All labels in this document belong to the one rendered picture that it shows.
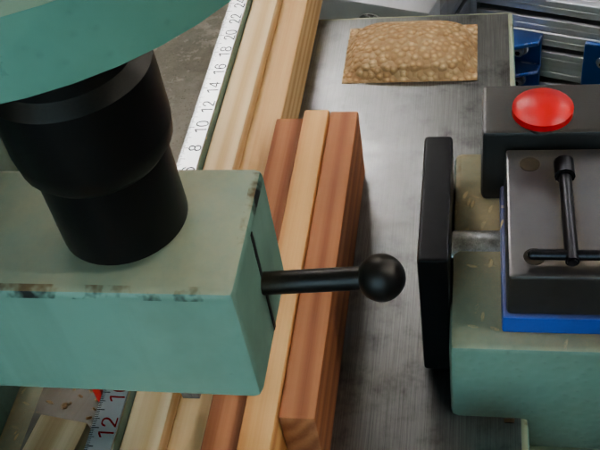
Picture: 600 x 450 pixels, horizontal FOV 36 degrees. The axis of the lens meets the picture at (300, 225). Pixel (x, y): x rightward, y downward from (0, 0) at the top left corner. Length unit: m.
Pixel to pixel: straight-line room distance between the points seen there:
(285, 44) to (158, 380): 0.35
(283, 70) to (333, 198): 0.15
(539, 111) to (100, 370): 0.24
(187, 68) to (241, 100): 1.71
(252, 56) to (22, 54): 0.44
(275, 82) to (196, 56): 1.71
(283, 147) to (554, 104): 0.18
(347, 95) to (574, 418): 0.30
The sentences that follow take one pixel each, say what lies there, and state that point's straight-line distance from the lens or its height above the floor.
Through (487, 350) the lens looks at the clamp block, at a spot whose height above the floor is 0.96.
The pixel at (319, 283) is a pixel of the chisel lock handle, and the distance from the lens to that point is 0.38.
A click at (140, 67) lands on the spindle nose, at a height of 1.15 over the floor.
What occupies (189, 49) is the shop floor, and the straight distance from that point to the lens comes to 2.39.
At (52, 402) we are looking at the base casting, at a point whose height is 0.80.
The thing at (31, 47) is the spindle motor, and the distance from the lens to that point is 0.22.
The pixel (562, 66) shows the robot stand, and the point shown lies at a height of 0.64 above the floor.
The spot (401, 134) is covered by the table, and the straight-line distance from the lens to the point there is 0.65.
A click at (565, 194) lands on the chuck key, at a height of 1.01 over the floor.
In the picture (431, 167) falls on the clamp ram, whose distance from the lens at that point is 0.49.
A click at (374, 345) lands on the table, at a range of 0.53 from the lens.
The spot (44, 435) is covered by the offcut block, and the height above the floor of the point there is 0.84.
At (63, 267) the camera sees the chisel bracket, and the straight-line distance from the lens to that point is 0.37.
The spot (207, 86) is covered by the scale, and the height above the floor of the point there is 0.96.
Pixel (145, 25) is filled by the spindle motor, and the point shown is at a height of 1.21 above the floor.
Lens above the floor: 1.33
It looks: 46 degrees down
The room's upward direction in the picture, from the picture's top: 11 degrees counter-clockwise
